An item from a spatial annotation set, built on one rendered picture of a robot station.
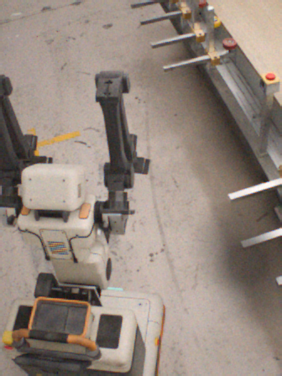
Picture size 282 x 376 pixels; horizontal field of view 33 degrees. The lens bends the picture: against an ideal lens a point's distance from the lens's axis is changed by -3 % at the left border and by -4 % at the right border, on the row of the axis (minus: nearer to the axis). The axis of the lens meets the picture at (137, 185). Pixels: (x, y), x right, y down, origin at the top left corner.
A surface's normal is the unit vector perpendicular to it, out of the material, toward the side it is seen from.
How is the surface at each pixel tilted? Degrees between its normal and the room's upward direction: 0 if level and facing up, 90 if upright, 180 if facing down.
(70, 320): 0
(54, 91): 0
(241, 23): 0
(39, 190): 47
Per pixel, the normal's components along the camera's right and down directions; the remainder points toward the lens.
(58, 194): -0.17, 0.18
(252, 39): -0.11, -0.60
